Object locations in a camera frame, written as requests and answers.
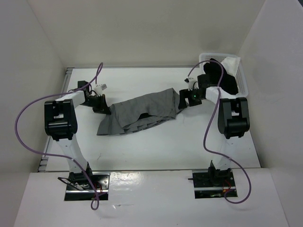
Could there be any grey pleated skirt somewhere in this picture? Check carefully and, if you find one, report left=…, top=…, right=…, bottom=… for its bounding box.
left=97, top=88, right=182, bottom=136

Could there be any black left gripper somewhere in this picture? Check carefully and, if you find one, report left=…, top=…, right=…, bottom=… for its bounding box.
left=80, top=94, right=111, bottom=114

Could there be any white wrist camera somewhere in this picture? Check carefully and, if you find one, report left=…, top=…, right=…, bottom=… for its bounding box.
left=185, top=77, right=198, bottom=91
left=94, top=84, right=107, bottom=96

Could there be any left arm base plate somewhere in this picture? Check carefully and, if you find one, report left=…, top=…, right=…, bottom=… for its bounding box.
left=57, top=172, right=110, bottom=201

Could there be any white cloth in basket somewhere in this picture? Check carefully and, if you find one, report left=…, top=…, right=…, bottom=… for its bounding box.
left=208, top=56, right=241, bottom=77

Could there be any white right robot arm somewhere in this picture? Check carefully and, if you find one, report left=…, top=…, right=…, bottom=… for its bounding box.
left=178, top=74, right=250, bottom=186

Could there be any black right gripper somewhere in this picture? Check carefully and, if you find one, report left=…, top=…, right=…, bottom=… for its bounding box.
left=178, top=87, right=204, bottom=109

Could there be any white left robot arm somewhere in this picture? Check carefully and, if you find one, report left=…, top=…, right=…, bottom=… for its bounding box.
left=44, top=80, right=111, bottom=190

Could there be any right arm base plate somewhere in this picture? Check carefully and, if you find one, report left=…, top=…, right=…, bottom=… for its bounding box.
left=188, top=170, right=238, bottom=199

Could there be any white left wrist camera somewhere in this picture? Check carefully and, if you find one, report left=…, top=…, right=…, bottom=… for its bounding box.
left=94, top=84, right=107, bottom=96

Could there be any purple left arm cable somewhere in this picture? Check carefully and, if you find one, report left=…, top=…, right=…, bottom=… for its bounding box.
left=14, top=62, right=107, bottom=210

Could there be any white plastic basket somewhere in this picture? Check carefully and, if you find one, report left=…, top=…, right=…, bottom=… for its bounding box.
left=199, top=52, right=249, bottom=97

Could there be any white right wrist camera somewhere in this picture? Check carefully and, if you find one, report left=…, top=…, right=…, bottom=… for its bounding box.
left=185, top=77, right=198, bottom=91

